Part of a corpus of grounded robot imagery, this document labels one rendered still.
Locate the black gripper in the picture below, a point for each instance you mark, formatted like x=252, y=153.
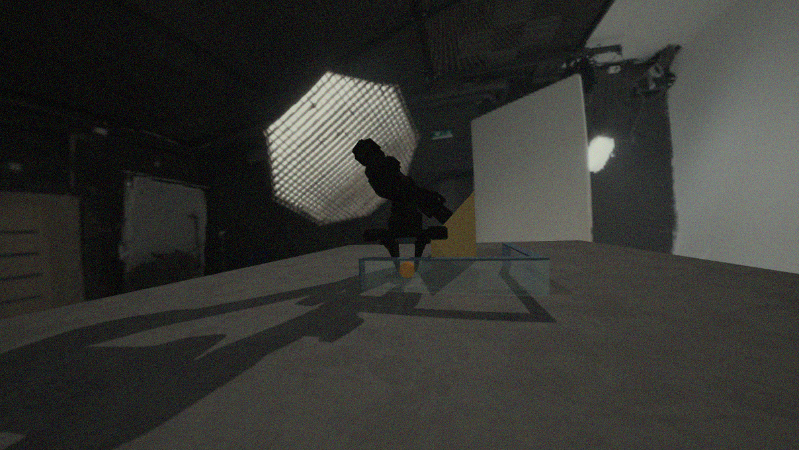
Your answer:
x=423, y=236

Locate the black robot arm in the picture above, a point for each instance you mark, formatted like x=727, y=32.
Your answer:
x=389, y=182

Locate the low clear glass walls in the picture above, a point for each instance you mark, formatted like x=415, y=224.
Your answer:
x=503, y=278

